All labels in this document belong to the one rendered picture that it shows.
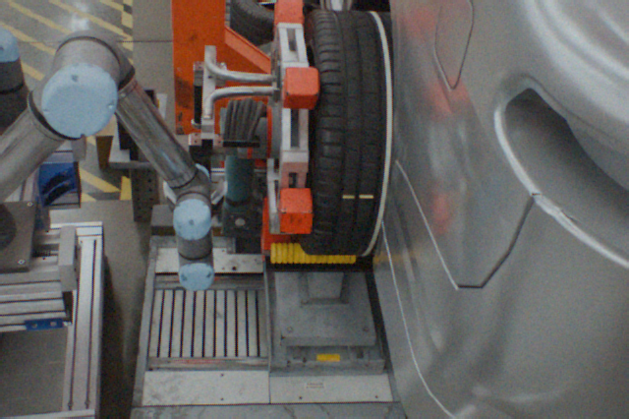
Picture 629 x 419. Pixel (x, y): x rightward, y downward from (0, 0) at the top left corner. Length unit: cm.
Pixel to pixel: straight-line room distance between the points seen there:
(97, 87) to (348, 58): 68
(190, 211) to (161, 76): 239
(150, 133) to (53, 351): 100
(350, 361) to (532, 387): 122
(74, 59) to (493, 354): 83
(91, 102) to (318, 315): 129
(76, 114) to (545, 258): 78
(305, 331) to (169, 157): 95
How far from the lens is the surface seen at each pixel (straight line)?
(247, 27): 341
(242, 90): 187
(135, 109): 148
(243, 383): 237
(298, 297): 240
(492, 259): 109
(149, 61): 398
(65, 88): 128
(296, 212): 170
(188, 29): 233
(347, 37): 180
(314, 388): 237
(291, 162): 172
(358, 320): 237
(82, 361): 226
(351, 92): 171
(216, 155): 180
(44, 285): 181
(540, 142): 106
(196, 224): 149
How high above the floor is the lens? 201
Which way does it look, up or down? 41 degrees down
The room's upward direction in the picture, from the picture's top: 7 degrees clockwise
